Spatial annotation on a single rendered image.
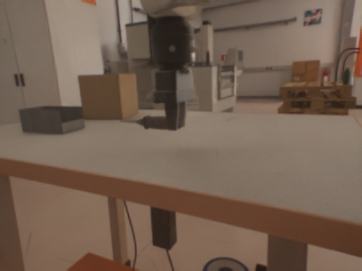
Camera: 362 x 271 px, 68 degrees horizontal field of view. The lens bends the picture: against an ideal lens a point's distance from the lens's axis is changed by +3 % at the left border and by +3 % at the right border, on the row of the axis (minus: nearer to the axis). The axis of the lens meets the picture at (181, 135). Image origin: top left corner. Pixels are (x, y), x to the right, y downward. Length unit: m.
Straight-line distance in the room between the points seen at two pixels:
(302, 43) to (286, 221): 10.93
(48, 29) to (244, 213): 3.05
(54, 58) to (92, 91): 2.11
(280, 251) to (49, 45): 3.03
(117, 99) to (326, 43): 10.43
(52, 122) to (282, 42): 10.72
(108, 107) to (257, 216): 0.85
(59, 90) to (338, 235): 3.06
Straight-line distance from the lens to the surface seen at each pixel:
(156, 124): 0.59
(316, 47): 11.21
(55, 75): 3.23
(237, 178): 0.45
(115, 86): 1.10
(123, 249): 1.63
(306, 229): 0.38
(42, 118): 0.96
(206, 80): 4.72
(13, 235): 1.14
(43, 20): 3.31
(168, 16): 0.55
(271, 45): 11.36
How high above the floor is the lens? 1.08
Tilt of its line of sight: 13 degrees down
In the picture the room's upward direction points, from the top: 2 degrees counter-clockwise
